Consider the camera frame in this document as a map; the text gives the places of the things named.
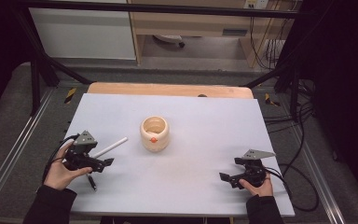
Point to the black metal frame leg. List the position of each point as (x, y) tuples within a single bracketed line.
[(293, 87), (35, 81)]

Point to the aluminium floor rail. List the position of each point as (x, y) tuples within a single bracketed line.
[(318, 174), (15, 146)]

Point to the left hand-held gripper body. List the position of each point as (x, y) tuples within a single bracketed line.
[(80, 160)]

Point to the white power strip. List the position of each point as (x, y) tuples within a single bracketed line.
[(256, 3)]

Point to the person's left hand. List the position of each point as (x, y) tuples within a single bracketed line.
[(57, 174)]

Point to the white cabinet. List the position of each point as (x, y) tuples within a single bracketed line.
[(80, 34)]

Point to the light wooden desk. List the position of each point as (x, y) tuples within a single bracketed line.
[(199, 23)]

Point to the wooden table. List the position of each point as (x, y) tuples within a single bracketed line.
[(167, 89)]

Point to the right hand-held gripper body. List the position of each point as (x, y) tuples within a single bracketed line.
[(254, 172)]

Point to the black curtain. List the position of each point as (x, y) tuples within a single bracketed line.
[(345, 77), (0, 56)]

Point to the black metal frame crossbar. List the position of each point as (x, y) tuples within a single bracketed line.
[(155, 8)]

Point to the person's right hand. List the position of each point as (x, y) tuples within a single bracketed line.
[(262, 189)]

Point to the white chair base with caster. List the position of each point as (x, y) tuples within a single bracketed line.
[(169, 39)]

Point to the white board sheet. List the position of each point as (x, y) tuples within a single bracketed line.
[(205, 137)]

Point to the black pen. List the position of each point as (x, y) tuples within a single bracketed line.
[(91, 182)]

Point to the cream cup with orange mark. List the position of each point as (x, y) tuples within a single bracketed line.
[(154, 137)]

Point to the long white pen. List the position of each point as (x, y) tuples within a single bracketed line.
[(113, 146)]

